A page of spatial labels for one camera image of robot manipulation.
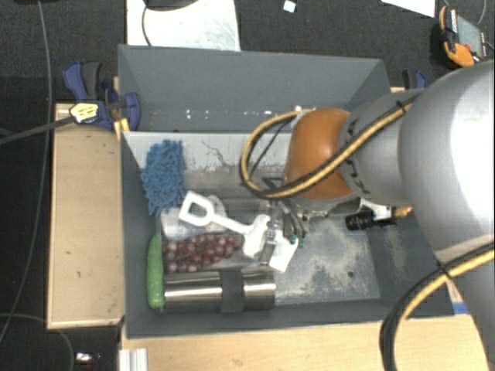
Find steel cup with black band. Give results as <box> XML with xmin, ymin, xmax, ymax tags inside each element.
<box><xmin>162</xmin><ymin>270</ymin><xmax>277</xmax><ymax>314</ymax></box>

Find grey metal bin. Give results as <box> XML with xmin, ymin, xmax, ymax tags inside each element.
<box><xmin>117</xmin><ymin>43</ymin><xmax>456</xmax><ymax>340</ymax></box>

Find blue chenille cloth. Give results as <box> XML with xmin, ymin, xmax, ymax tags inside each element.
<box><xmin>139</xmin><ymin>139</ymin><xmax>188</xmax><ymax>217</ymax></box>

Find green toy cucumber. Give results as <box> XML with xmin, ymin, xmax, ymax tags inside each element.
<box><xmin>145</xmin><ymin>233</ymin><xmax>166</xmax><ymax>312</ymax></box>

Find white toy shovel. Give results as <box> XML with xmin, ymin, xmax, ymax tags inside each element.
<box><xmin>178</xmin><ymin>191</ymin><xmax>299</xmax><ymax>274</ymax></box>

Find black cylinder on white bracket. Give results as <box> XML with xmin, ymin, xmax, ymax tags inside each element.
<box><xmin>345</xmin><ymin>199</ymin><xmax>413</xmax><ymax>232</ymax></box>

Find pale wood board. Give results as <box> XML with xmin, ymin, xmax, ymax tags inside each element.
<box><xmin>46</xmin><ymin>102</ymin><xmax>126</xmax><ymax>330</ymax></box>

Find purple toy grape bunch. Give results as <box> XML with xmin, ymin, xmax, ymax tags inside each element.
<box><xmin>162</xmin><ymin>233</ymin><xmax>243</xmax><ymax>274</ymax></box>

